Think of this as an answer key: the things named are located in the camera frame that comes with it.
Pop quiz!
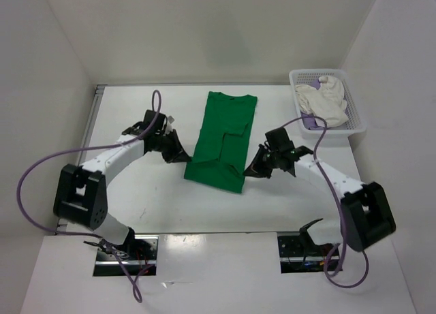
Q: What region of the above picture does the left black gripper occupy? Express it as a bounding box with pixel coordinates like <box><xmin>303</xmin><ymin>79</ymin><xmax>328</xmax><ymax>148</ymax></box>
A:
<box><xmin>154</xmin><ymin>129</ymin><xmax>191</xmax><ymax>163</ymax></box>

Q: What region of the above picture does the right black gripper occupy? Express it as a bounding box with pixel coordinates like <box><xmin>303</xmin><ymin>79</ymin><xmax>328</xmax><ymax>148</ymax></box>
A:
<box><xmin>243</xmin><ymin>143</ymin><xmax>280</xmax><ymax>178</ymax></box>

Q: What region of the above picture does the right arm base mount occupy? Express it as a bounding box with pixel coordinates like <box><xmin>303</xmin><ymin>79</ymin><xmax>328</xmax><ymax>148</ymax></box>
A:
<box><xmin>277</xmin><ymin>232</ymin><xmax>333</xmax><ymax>274</ymax></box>

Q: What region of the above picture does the white t shirt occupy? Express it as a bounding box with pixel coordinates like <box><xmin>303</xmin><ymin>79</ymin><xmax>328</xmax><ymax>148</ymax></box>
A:
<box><xmin>294</xmin><ymin>76</ymin><xmax>348</xmax><ymax>128</ymax></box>

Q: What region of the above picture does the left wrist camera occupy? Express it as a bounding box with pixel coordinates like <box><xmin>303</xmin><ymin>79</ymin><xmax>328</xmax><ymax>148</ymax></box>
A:
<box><xmin>140</xmin><ymin>110</ymin><xmax>174</xmax><ymax>135</ymax></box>

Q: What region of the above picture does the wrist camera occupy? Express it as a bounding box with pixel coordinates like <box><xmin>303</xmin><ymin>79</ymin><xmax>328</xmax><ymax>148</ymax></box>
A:
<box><xmin>265</xmin><ymin>127</ymin><xmax>295</xmax><ymax>153</ymax></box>
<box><xmin>140</xmin><ymin>110</ymin><xmax>174</xmax><ymax>135</ymax></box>

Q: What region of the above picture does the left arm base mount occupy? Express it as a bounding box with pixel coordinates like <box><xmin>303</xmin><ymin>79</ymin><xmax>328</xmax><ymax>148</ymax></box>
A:
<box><xmin>93</xmin><ymin>236</ymin><xmax>159</xmax><ymax>277</ymax></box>

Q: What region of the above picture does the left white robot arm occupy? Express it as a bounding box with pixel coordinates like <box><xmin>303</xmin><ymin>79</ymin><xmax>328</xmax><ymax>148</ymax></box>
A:
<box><xmin>53</xmin><ymin>129</ymin><xmax>191</xmax><ymax>260</ymax></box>

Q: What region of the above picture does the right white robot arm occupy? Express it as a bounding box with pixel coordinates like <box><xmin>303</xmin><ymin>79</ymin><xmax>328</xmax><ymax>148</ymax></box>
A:
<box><xmin>243</xmin><ymin>144</ymin><xmax>396</xmax><ymax>255</ymax></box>

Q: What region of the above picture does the green t shirt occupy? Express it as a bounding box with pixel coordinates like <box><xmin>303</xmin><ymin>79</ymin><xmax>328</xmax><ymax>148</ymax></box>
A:
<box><xmin>184</xmin><ymin>91</ymin><xmax>258</xmax><ymax>194</ymax></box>

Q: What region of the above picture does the lavender t shirt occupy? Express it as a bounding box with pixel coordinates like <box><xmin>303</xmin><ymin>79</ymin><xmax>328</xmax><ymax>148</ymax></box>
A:
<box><xmin>299</xmin><ymin>77</ymin><xmax>350</xmax><ymax>131</ymax></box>

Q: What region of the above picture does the white plastic basket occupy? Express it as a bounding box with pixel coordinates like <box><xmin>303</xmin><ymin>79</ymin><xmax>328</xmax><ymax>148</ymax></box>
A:
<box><xmin>289</xmin><ymin>69</ymin><xmax>367</xmax><ymax>139</ymax></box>

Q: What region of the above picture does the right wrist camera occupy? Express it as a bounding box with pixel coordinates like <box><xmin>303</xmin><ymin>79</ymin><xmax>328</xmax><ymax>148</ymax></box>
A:
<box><xmin>265</xmin><ymin>127</ymin><xmax>295</xmax><ymax>153</ymax></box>

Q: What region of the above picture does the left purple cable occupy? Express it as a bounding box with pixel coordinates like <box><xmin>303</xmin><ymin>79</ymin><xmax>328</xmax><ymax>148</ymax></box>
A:
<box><xmin>16</xmin><ymin>89</ymin><xmax>163</xmax><ymax>303</ymax></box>

